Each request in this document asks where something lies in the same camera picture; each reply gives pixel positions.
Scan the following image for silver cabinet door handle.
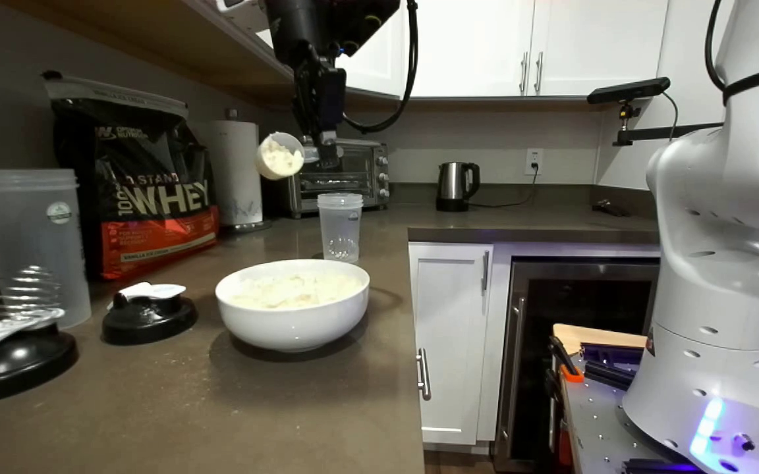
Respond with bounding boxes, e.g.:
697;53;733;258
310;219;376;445
413;347;435;403

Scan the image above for black red whey bag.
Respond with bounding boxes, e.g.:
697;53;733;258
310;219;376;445
42;69;223;283

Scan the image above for black camera on stand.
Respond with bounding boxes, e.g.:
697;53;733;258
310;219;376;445
584;73;728;146

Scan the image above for dark under-counter appliance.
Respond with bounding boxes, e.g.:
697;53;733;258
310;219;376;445
493;258;663;469

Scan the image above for white lower kitchen cabinets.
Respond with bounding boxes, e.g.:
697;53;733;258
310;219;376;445
405;243;497;449

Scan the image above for tall clear shaker cup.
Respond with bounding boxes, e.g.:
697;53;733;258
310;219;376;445
0;165;95;331

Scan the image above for small clear shaker cup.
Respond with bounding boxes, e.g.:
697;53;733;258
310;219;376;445
315;191;365;264

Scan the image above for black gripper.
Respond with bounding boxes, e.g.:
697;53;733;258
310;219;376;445
291;48;351;170

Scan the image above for large black shaker lid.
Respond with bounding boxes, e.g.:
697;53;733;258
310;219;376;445
0;306;81;408

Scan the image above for steel electric kettle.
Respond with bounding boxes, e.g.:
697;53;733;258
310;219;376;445
435;157;481;212

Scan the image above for white paper towel roll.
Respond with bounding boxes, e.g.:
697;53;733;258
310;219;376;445
206;117;265;231

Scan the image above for white ceramic bowl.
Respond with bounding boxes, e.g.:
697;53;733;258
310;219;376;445
214;256;374;354

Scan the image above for silver toaster oven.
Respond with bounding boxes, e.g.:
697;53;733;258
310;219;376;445
285;133;391;219

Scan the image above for light wooden board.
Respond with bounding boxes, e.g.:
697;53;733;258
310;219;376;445
550;322;650;354

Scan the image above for orange black clamp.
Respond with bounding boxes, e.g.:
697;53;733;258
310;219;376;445
547;336;590;386

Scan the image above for small black shaker lid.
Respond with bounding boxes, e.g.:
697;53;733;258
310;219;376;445
99;278;199;347

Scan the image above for small black counter object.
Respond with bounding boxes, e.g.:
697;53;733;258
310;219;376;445
590;195;633;219

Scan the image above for clear plastic scoop spoon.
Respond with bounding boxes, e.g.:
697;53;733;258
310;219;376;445
253;128;322;181

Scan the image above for robot mounting table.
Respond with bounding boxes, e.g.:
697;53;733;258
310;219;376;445
559;366;759;474

